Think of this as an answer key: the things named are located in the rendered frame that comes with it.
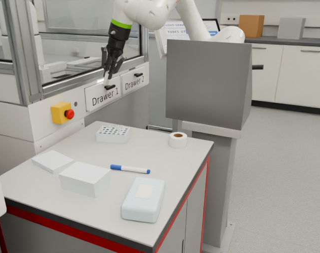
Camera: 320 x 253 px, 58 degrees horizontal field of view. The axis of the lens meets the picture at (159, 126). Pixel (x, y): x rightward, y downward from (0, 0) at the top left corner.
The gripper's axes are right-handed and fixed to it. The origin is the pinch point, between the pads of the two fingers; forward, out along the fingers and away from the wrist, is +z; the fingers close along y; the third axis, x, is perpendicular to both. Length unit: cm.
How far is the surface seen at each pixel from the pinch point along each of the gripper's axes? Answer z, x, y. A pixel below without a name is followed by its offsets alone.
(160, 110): 82, 160, -13
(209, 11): -29, 160, -3
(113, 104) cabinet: 18.2, 12.0, 1.3
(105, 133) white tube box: 9.8, -26.0, 19.3
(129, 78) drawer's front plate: 7.0, 27.6, -1.0
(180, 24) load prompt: -19, 98, -5
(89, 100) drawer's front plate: 8.8, -11.0, -0.1
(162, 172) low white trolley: 3, -38, 49
